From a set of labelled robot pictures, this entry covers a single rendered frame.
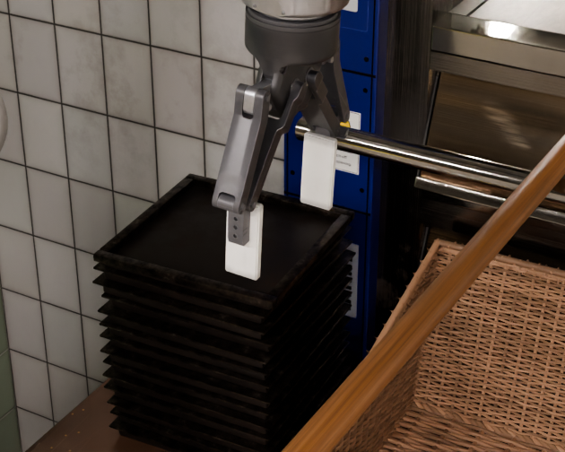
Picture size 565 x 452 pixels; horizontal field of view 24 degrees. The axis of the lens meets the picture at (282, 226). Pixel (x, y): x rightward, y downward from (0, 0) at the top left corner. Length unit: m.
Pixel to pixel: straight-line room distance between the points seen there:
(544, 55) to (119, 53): 0.75
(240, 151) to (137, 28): 1.21
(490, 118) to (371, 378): 0.89
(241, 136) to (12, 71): 1.44
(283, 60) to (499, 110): 0.96
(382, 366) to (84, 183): 1.35
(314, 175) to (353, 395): 0.20
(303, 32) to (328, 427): 0.32
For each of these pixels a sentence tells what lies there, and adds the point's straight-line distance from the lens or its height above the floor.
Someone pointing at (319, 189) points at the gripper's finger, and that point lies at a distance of 1.17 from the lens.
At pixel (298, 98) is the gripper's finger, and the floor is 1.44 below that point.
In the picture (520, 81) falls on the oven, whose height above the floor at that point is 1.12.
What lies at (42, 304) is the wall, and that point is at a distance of 2.64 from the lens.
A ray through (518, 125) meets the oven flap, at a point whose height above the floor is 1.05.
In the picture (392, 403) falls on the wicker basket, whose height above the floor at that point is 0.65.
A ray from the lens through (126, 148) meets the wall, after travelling 2.31.
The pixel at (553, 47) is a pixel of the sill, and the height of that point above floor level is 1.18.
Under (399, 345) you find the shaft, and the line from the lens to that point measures 1.16.
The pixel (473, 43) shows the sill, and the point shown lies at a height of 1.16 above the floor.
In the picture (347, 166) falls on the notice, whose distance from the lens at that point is 2.04.
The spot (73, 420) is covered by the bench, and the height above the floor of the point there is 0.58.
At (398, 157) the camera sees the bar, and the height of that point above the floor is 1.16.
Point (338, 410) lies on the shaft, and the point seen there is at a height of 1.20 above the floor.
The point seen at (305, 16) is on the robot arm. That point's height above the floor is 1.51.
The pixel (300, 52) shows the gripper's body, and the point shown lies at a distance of 1.01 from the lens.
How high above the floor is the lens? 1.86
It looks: 30 degrees down
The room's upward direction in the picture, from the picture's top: straight up
